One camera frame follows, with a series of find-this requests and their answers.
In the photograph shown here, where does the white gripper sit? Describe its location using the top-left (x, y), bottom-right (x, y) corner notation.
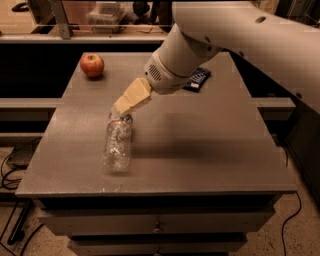
top-left (112, 54), bottom-right (192, 116)

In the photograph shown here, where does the clear plastic water bottle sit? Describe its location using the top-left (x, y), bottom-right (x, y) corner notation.
top-left (102, 115), bottom-right (133, 173)

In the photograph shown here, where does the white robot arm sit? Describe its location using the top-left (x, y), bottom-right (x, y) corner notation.
top-left (111, 1), bottom-right (320, 116)

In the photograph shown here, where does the red apple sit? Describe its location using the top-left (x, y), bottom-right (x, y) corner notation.
top-left (80, 54), bottom-right (104, 78)

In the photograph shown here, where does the dark blue snack wrapper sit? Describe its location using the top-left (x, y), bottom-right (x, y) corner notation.
top-left (183, 67), bottom-right (211, 93)

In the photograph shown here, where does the dark bag on shelf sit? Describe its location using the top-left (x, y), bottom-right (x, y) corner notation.
top-left (157, 1), bottom-right (173, 32)

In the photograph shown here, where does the clear plastic container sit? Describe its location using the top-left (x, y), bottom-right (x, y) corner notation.
top-left (85, 1), bottom-right (126, 33)

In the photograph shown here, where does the grey drawer cabinet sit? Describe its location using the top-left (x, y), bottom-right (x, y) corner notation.
top-left (17, 52), bottom-right (296, 256)

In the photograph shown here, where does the black power adapter box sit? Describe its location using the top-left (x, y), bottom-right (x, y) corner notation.
top-left (6, 145), bottom-right (35, 168)

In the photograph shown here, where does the metal shelf rail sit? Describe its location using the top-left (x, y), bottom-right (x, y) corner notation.
top-left (0, 0), bottom-right (166, 44)

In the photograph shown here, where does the black cables left floor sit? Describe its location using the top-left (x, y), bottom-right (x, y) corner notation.
top-left (0, 138), bottom-right (44, 256)

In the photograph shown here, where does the black floor cable right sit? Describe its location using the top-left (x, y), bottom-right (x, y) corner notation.
top-left (280, 191), bottom-right (303, 256)

